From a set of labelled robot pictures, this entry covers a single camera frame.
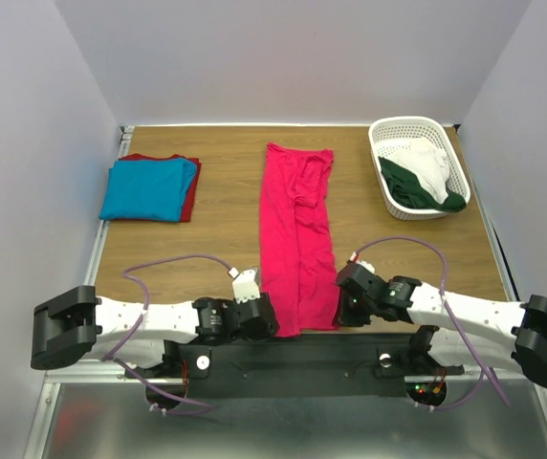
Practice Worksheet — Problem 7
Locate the white plastic basket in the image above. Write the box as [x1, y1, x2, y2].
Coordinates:
[368, 116, 471, 221]

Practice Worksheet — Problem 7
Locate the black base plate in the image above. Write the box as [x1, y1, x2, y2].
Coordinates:
[137, 333, 440, 399]

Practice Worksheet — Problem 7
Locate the pink t-shirt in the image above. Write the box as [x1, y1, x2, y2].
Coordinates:
[259, 142, 339, 338]

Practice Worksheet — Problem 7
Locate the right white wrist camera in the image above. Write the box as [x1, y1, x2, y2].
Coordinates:
[348, 251, 375, 273]

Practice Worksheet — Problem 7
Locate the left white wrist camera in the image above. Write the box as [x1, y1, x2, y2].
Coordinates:
[229, 268, 261, 303]

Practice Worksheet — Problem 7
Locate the dark red folded t-shirt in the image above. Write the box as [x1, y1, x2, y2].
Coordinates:
[119, 152, 203, 222]

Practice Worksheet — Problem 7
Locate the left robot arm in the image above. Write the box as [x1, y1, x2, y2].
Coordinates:
[30, 285, 279, 377]

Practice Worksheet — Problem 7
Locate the white t-shirt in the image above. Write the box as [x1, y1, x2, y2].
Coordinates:
[386, 138, 450, 204]

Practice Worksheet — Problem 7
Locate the dark green t-shirt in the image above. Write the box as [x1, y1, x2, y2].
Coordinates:
[379, 158, 467, 213]

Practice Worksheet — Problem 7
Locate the aluminium frame rail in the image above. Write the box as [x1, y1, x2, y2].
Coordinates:
[32, 127, 547, 458]

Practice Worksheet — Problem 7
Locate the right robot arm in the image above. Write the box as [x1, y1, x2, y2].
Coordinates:
[335, 262, 547, 389]

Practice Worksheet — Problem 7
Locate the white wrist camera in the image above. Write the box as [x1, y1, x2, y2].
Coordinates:
[229, 268, 261, 303]
[348, 251, 375, 273]

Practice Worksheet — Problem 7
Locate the blue folded t-shirt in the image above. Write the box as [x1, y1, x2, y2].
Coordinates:
[98, 157, 197, 222]

